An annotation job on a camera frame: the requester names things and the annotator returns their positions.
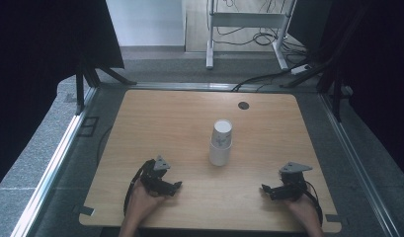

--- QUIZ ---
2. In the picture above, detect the thin black floor cable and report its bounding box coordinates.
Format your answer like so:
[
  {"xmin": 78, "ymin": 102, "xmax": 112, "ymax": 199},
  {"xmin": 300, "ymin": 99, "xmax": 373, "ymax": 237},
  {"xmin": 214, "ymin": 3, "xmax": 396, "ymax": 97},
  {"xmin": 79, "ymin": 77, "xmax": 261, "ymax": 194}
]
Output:
[{"xmin": 96, "ymin": 125, "xmax": 114, "ymax": 167}]

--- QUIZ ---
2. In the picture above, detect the person's right hand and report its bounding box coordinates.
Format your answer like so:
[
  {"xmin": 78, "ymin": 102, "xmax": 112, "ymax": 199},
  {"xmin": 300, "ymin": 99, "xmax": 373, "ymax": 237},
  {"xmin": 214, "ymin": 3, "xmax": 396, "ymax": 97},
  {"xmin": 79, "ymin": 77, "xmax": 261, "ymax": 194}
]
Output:
[{"xmin": 283, "ymin": 195, "xmax": 322, "ymax": 228}]

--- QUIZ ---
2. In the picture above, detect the aluminium floor rail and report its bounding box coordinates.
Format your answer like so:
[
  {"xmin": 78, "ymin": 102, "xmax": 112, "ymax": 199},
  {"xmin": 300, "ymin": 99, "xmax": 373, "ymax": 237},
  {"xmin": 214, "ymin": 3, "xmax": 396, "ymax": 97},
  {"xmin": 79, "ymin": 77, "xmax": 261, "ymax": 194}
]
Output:
[
  {"xmin": 319, "ymin": 93, "xmax": 402, "ymax": 237},
  {"xmin": 124, "ymin": 82, "xmax": 257, "ymax": 93},
  {"xmin": 10, "ymin": 87, "xmax": 99, "ymax": 237}
]

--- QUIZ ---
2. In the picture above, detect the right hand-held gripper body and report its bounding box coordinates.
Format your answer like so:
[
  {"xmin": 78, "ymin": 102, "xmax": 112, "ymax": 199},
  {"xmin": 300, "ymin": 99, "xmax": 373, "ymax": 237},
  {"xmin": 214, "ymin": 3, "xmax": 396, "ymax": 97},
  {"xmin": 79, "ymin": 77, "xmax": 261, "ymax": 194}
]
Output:
[{"xmin": 279, "ymin": 161, "xmax": 313, "ymax": 201}]

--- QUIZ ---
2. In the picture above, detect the black cable to power strip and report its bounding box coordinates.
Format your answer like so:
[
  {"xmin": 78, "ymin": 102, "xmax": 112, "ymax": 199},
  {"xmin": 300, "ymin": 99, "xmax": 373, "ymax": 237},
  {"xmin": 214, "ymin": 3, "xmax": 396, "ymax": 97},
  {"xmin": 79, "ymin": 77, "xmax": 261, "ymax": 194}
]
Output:
[{"xmin": 231, "ymin": 69, "xmax": 292, "ymax": 93}]

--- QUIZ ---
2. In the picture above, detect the plain white paper cup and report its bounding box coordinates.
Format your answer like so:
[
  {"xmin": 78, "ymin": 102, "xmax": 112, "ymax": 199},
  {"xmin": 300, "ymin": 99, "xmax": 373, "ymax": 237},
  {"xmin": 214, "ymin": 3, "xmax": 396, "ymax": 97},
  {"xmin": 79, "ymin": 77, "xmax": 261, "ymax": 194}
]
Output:
[{"xmin": 208, "ymin": 139, "xmax": 233, "ymax": 167}]

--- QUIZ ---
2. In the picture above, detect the grey tape piece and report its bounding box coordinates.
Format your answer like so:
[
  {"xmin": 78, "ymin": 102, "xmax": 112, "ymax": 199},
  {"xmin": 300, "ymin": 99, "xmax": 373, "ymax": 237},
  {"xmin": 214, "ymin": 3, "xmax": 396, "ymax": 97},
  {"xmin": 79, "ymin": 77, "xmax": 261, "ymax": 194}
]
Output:
[
  {"xmin": 325, "ymin": 213, "xmax": 350, "ymax": 225},
  {"xmin": 72, "ymin": 204, "xmax": 96, "ymax": 217}
]

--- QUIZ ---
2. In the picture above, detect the black metal stand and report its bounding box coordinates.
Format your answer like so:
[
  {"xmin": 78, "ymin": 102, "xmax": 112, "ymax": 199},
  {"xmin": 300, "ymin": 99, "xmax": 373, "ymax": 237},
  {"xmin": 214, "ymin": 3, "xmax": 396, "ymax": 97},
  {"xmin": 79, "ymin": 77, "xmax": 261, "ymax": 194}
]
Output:
[{"xmin": 316, "ymin": 65, "xmax": 354, "ymax": 123}]

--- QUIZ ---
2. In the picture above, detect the black tripod stand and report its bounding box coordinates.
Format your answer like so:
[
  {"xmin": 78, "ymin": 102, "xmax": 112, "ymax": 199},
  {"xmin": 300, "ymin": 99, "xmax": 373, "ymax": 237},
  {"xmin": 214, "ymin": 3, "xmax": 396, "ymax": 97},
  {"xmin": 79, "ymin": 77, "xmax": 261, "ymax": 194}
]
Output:
[{"xmin": 74, "ymin": 58, "xmax": 138, "ymax": 117}]

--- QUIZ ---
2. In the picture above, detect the person's left hand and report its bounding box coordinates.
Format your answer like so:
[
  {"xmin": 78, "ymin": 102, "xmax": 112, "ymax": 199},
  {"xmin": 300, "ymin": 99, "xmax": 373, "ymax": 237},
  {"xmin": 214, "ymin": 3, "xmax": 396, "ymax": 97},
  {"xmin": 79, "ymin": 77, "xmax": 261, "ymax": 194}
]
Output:
[{"xmin": 125, "ymin": 181, "xmax": 168, "ymax": 225}]

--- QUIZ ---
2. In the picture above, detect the printed white paper cup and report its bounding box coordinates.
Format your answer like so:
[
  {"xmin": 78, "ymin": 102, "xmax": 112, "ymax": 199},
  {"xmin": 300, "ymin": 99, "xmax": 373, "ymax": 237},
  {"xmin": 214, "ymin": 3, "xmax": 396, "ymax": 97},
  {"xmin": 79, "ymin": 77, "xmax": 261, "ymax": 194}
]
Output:
[{"xmin": 210, "ymin": 118, "xmax": 233, "ymax": 150}]

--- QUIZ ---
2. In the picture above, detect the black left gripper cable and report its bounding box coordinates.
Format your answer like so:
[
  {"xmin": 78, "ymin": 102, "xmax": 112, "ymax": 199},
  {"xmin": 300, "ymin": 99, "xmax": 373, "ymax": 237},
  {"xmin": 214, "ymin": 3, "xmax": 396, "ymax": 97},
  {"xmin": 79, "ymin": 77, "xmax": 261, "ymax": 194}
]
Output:
[{"xmin": 122, "ymin": 159, "xmax": 156, "ymax": 217}]

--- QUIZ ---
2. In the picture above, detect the black curtain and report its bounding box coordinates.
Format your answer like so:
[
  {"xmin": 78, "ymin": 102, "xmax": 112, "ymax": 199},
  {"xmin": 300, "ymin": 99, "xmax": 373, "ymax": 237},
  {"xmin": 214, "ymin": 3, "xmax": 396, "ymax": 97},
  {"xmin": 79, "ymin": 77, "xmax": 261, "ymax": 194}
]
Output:
[
  {"xmin": 287, "ymin": 0, "xmax": 404, "ymax": 182},
  {"xmin": 0, "ymin": 0, "xmax": 125, "ymax": 193}
]

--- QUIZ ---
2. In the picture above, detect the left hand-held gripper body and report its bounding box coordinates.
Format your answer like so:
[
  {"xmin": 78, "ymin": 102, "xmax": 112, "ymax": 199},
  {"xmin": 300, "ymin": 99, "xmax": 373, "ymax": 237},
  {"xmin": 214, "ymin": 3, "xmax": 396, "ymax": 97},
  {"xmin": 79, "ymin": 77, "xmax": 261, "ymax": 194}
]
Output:
[{"xmin": 139, "ymin": 155, "xmax": 172, "ymax": 196}]

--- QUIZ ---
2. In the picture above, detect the white power strip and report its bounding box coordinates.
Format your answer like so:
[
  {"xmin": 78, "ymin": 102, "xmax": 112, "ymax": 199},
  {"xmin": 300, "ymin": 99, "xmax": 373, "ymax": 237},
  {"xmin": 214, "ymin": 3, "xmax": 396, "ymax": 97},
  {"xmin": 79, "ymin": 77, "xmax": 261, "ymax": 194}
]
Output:
[{"xmin": 289, "ymin": 63, "xmax": 312, "ymax": 76}]

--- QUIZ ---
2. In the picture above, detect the white metal stand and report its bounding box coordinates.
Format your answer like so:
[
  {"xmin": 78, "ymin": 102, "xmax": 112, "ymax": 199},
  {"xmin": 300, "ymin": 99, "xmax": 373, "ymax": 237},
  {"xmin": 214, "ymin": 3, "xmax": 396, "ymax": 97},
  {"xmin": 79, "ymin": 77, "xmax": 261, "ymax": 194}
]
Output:
[{"xmin": 204, "ymin": 0, "xmax": 297, "ymax": 71}]

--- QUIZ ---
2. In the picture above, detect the black looped floor cable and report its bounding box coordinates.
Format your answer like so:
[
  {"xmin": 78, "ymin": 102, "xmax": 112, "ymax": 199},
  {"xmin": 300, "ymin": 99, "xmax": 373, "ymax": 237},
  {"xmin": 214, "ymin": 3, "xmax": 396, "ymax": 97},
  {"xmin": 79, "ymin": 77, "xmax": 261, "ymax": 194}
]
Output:
[{"xmin": 212, "ymin": 26, "xmax": 291, "ymax": 47}]

